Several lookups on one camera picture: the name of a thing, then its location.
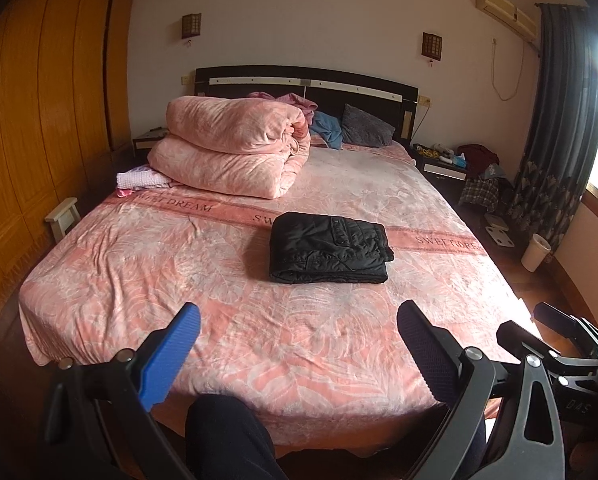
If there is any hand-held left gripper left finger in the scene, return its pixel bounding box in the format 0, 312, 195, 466
41, 302, 201, 480

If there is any white waste bin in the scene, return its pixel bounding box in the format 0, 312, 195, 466
521, 233, 552, 273

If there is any bed with pink sheet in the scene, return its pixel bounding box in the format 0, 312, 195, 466
18, 142, 537, 453

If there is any crumpled blue garment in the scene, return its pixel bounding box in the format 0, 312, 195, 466
310, 110, 344, 150

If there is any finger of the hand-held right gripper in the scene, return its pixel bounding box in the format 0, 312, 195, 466
534, 301, 598, 361
496, 320, 560, 362

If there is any plaid cloth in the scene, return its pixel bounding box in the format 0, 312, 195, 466
459, 177, 500, 212

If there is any small pink and white cloth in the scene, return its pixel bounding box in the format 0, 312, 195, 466
116, 166, 174, 197

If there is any wooden wardrobe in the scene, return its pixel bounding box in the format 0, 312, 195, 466
0, 0, 140, 346

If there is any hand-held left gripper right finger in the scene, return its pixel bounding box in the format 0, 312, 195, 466
397, 300, 566, 480

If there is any grey pillow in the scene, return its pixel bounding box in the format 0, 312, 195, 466
340, 103, 396, 148

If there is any small white wooden stool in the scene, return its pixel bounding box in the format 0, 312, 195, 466
45, 197, 81, 243

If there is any dark wooden headboard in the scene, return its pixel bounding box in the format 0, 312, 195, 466
195, 65, 420, 142

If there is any square wooden wall lamp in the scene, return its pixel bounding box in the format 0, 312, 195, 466
181, 13, 203, 43
421, 31, 444, 63

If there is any person's leg in dark trousers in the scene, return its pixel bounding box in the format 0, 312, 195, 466
185, 394, 290, 480

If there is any thin wall cable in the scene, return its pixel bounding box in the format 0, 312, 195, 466
493, 36, 526, 102

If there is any dark nightstand with white drawer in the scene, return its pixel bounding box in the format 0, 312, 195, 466
408, 142, 468, 193
131, 126, 168, 160

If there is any dark red garment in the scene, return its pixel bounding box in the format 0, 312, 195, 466
458, 144, 500, 167

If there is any folded pink quilt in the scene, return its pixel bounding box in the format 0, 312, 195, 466
147, 95, 312, 200

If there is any black jacket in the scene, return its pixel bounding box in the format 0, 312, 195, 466
269, 211, 396, 285

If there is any dark patterned curtain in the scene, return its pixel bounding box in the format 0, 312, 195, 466
506, 2, 598, 256

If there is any crumpled pink garment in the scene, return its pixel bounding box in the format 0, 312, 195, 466
246, 91, 318, 123

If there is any wall air conditioner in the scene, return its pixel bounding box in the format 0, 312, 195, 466
475, 0, 540, 41

